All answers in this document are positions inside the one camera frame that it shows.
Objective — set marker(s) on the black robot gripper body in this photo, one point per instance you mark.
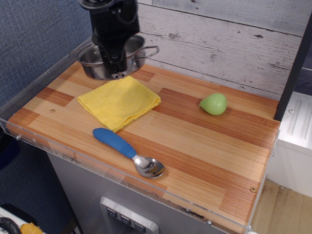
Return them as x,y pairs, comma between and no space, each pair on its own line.
113,23

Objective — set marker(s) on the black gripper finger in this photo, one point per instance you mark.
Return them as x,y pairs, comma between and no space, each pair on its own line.
114,71

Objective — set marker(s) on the stainless steel pot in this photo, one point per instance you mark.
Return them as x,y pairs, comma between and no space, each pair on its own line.
135,51

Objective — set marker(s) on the yellow folded cloth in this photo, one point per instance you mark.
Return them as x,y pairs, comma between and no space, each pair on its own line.
119,102

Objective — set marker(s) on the green plastic pear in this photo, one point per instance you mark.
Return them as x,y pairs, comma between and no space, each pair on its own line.
214,104

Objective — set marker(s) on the clear acrylic table guard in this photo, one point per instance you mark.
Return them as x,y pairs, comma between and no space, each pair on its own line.
214,165

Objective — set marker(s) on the silver cabinet control panel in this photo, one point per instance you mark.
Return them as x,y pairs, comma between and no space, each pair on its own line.
121,219

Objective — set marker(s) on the yellow object bottom left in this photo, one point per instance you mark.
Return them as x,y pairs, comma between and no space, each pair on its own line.
30,228

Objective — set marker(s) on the white aluminium box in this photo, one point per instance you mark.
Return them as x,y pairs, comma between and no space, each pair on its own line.
291,163

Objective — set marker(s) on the blue handled metal spoon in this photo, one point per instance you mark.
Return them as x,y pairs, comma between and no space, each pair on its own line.
145,166

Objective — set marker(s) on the dark right frame post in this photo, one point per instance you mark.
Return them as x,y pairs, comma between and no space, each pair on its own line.
295,71

